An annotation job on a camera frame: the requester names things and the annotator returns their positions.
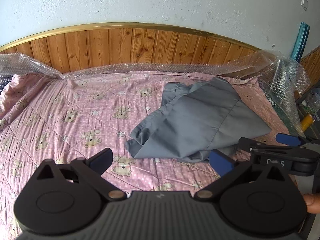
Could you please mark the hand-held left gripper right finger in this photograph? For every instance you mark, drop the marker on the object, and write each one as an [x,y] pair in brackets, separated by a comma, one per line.
[220,164]

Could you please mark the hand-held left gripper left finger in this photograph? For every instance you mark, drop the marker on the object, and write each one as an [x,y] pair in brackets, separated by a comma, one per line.
[102,160]

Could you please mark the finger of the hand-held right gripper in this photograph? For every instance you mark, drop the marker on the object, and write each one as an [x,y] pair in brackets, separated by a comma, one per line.
[247,143]
[287,139]

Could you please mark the grey garment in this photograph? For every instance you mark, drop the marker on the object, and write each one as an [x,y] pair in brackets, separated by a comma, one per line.
[190,120]

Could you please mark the person's right hand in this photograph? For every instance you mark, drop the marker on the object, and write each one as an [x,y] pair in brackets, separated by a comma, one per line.
[312,203]

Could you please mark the yellow cylindrical container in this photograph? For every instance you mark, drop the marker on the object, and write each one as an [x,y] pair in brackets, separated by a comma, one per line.
[307,122]

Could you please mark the cluttered storage shelf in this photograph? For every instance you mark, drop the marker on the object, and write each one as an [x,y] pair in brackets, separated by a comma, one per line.
[311,102]

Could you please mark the pink bear printed blanket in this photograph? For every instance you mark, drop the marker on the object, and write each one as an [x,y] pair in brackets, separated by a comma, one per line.
[62,100]

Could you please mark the teal foam mat roll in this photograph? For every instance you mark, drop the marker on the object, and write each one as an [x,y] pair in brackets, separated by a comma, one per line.
[300,42]

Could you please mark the clear bubble wrap sheet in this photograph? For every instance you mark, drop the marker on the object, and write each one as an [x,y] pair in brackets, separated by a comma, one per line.
[150,68]

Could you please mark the wooden panelling with gold trim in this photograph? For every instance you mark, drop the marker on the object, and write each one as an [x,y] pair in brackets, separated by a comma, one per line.
[100,45]

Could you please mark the white light switch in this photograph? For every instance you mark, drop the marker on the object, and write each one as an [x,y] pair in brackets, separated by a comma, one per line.
[304,3]

